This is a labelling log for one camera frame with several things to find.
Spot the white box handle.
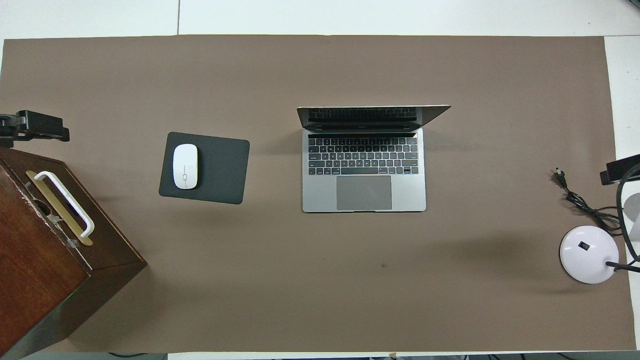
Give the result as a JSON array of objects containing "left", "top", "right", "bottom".
[{"left": 33, "top": 171, "right": 96, "bottom": 239}]

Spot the black lamp power cable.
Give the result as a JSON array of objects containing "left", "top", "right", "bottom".
[{"left": 555, "top": 169, "right": 626, "bottom": 237}]

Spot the brass box handle plate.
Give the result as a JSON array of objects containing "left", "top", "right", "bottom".
[{"left": 25, "top": 170, "right": 94, "bottom": 247}]

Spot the white desk lamp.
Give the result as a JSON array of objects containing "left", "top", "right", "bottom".
[{"left": 559, "top": 192, "right": 640, "bottom": 285}]

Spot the brown table mat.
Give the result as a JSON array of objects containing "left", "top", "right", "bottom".
[{"left": 0, "top": 34, "right": 637, "bottom": 353}]

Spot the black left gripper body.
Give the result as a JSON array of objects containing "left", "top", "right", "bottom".
[{"left": 0, "top": 114, "right": 21, "bottom": 148}]

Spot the dark brown wooden box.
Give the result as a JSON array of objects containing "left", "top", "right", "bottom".
[{"left": 0, "top": 146, "right": 148, "bottom": 360}]

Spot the black mouse pad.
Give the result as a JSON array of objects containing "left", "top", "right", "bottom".
[{"left": 158, "top": 131, "right": 251, "bottom": 205}]

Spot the white computer mouse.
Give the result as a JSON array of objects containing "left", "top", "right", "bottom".
[{"left": 172, "top": 143, "right": 199, "bottom": 190}]

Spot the silver grey laptop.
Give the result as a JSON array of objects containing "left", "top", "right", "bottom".
[{"left": 296, "top": 104, "right": 452, "bottom": 213}]

